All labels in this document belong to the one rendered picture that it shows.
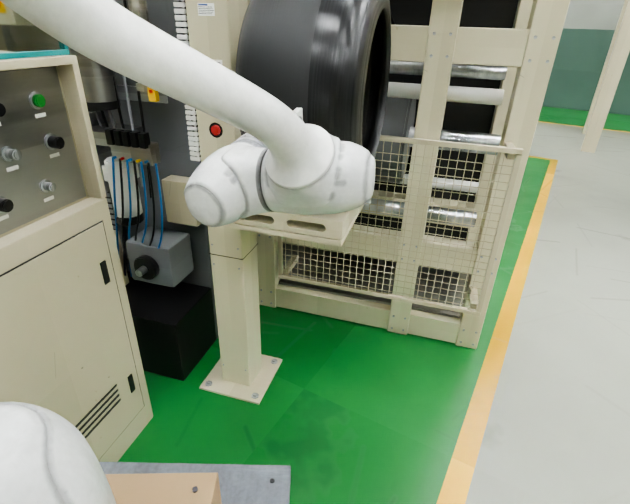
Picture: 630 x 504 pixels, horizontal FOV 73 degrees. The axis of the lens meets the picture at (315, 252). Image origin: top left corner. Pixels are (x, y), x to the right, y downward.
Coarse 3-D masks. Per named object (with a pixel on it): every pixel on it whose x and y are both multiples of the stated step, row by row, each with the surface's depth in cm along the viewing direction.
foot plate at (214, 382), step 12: (264, 360) 192; (276, 360) 192; (216, 372) 185; (264, 372) 186; (204, 384) 178; (216, 384) 179; (228, 384) 179; (240, 384) 179; (252, 384) 179; (264, 384) 179; (228, 396) 174; (240, 396) 173; (252, 396) 173
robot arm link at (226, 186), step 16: (240, 144) 70; (208, 160) 66; (224, 160) 65; (240, 160) 64; (256, 160) 64; (192, 176) 64; (208, 176) 62; (224, 176) 63; (240, 176) 64; (256, 176) 63; (192, 192) 63; (208, 192) 62; (224, 192) 62; (240, 192) 64; (256, 192) 64; (192, 208) 64; (208, 208) 63; (224, 208) 63; (240, 208) 65; (256, 208) 67; (208, 224) 66; (224, 224) 66
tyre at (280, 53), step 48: (288, 0) 96; (336, 0) 93; (384, 0) 108; (240, 48) 101; (288, 48) 95; (336, 48) 93; (384, 48) 130; (288, 96) 97; (336, 96) 95; (384, 96) 139
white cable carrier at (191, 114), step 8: (184, 0) 119; (184, 8) 121; (176, 16) 119; (184, 16) 118; (176, 24) 120; (184, 24) 119; (184, 32) 120; (184, 40) 123; (192, 112) 131; (192, 120) 134; (192, 128) 133; (192, 136) 135; (192, 144) 136; (192, 152) 137; (200, 160) 138
